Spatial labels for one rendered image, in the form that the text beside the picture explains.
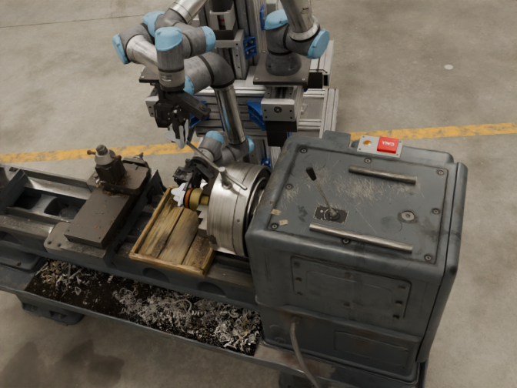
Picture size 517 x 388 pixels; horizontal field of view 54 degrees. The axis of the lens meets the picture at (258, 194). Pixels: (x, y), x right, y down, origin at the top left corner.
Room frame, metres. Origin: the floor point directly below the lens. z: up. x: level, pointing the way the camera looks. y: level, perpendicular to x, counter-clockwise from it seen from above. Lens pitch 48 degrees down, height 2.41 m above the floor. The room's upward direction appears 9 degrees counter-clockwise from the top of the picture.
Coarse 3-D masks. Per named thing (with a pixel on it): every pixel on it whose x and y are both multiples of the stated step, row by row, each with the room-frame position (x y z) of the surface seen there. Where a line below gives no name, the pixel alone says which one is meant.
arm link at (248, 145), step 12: (216, 60) 1.53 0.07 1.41; (216, 72) 1.50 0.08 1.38; (228, 72) 1.53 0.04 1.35; (216, 84) 1.52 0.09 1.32; (228, 84) 1.52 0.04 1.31; (216, 96) 1.54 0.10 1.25; (228, 96) 1.52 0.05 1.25; (228, 108) 1.51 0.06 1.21; (228, 120) 1.51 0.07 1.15; (240, 120) 1.53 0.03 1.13; (228, 132) 1.51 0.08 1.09; (240, 132) 1.51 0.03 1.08; (228, 144) 1.52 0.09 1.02; (240, 144) 1.50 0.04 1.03; (252, 144) 1.52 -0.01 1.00; (240, 156) 1.48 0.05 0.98
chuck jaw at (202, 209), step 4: (200, 204) 1.16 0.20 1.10; (200, 208) 1.14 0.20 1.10; (204, 208) 1.14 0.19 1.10; (200, 212) 1.13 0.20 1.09; (204, 212) 1.11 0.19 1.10; (200, 216) 1.10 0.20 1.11; (204, 216) 1.10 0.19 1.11; (200, 220) 1.09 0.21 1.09; (204, 220) 1.08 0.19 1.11; (200, 224) 1.06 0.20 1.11; (204, 224) 1.06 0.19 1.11; (200, 228) 1.05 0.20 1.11; (204, 228) 1.04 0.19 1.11; (200, 232) 1.04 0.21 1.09; (204, 232) 1.04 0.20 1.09; (208, 236) 1.02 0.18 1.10; (212, 236) 1.01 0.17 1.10; (212, 240) 1.01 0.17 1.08
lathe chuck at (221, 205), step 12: (228, 168) 1.18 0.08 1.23; (240, 168) 1.17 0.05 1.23; (216, 180) 1.13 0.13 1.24; (240, 180) 1.11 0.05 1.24; (216, 192) 1.09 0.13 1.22; (228, 192) 1.07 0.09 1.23; (216, 204) 1.05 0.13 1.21; (228, 204) 1.04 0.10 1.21; (216, 216) 1.03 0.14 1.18; (228, 216) 1.01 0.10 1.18; (216, 228) 1.01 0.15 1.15; (228, 228) 0.99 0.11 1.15; (216, 240) 1.00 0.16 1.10; (228, 240) 0.98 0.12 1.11; (228, 252) 0.99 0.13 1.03
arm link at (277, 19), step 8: (272, 16) 1.80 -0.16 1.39; (280, 16) 1.78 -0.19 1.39; (272, 24) 1.75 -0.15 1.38; (280, 24) 1.74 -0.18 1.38; (288, 24) 1.74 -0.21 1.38; (272, 32) 1.75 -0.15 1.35; (280, 32) 1.73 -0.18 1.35; (272, 40) 1.75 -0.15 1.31; (280, 40) 1.72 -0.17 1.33; (272, 48) 1.75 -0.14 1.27; (280, 48) 1.74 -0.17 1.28
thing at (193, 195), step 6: (186, 192) 1.21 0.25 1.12; (192, 192) 1.20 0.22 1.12; (198, 192) 1.19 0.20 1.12; (186, 198) 1.19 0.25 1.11; (192, 198) 1.18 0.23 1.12; (198, 198) 1.17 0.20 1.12; (204, 198) 1.17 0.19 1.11; (186, 204) 1.17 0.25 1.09; (192, 204) 1.16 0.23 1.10; (198, 204) 1.15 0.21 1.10; (204, 204) 1.16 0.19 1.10; (192, 210) 1.16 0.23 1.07
